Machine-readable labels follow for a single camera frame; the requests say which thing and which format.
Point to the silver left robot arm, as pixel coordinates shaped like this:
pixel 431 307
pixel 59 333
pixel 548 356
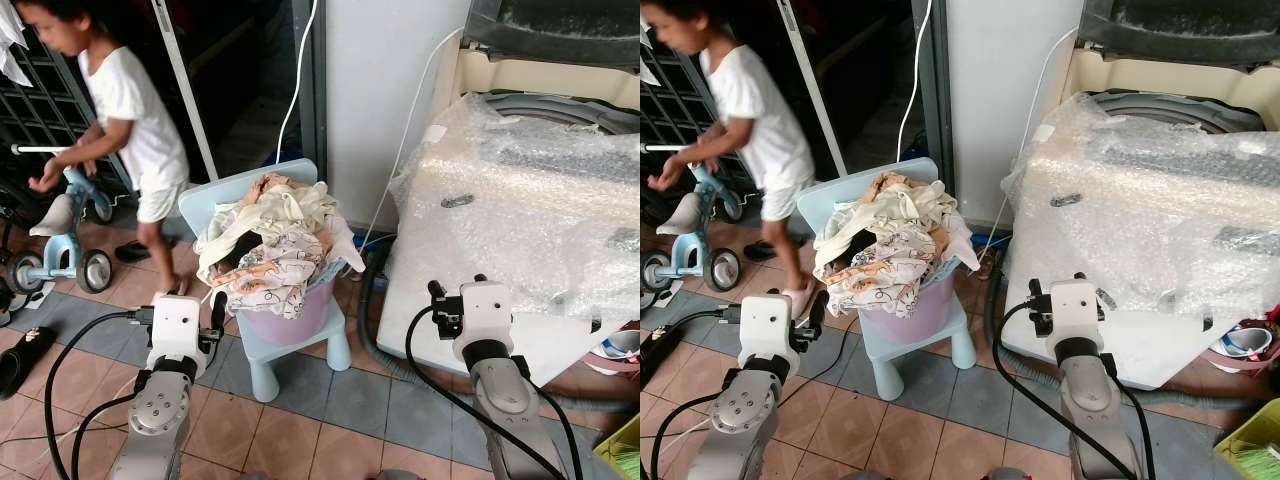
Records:
pixel 745 415
pixel 160 410

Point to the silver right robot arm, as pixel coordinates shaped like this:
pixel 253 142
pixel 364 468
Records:
pixel 1090 400
pixel 505 400

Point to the cream top-load washing machine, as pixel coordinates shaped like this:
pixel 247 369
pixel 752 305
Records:
pixel 470 335
pixel 1130 345

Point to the child in white clothes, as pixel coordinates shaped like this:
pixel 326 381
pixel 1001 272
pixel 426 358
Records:
pixel 130 110
pixel 760 110

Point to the pink plastic laundry basin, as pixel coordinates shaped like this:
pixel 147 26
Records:
pixel 915 320
pixel 290 325

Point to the white printed cloth garment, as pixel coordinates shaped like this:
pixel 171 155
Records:
pixel 275 275
pixel 890 275

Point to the light blue plastic chair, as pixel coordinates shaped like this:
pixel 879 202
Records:
pixel 300 352
pixel 920 347

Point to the clear bubble wrap sheet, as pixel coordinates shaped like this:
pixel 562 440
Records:
pixel 1130 220
pixel 510 220

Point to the cream cloth garment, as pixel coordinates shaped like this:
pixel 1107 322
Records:
pixel 290 210
pixel 915 205

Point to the light blue tricycle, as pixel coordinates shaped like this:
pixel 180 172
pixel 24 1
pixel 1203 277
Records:
pixel 65 252
pixel 690 252

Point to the stacked plastic bowls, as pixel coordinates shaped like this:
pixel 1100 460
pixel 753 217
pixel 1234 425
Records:
pixel 1240 345
pixel 618 348

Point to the yellow-green plastic basket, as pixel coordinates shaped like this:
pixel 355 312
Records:
pixel 622 455
pixel 1250 445

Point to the white slanted pole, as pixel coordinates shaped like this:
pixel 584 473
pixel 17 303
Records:
pixel 810 90
pixel 185 95

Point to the black lattice crate stack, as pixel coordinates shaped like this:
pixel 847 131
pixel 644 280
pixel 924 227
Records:
pixel 675 110
pixel 40 110

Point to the white hanging cloth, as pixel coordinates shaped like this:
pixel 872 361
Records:
pixel 647 60
pixel 12 45

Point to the dark grey washer lid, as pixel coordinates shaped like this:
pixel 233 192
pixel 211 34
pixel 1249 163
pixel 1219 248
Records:
pixel 560 30
pixel 1180 28

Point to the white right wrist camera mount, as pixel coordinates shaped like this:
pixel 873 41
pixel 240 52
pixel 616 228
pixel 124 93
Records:
pixel 1075 310
pixel 487 315

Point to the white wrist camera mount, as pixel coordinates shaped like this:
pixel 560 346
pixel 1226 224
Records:
pixel 487 315
pixel 768 325
pixel 180 325
pixel 1075 310

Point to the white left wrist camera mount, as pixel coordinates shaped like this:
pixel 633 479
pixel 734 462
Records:
pixel 180 325
pixel 768 325

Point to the dark grey door frame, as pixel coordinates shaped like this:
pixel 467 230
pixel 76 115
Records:
pixel 310 90
pixel 935 90

